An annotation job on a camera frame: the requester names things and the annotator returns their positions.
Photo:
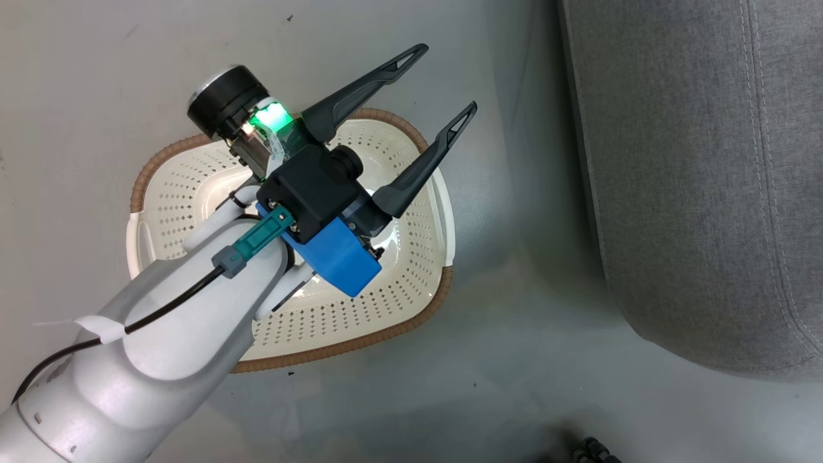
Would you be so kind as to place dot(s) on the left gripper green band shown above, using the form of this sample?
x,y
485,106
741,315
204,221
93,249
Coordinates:
x,y
273,125

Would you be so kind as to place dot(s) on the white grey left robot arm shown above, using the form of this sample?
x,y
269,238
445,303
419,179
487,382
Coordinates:
x,y
161,334

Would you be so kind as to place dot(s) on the white perforated laundry basket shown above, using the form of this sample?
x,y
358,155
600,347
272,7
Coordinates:
x,y
411,257

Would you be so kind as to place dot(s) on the grey fabric sofa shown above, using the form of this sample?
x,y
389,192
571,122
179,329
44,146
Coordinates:
x,y
701,161

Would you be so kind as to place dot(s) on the white tape strip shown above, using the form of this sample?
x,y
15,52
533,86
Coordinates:
x,y
103,326

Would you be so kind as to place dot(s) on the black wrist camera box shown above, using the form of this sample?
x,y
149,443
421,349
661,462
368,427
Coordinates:
x,y
315,186

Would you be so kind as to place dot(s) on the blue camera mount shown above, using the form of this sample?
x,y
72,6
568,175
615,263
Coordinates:
x,y
337,257

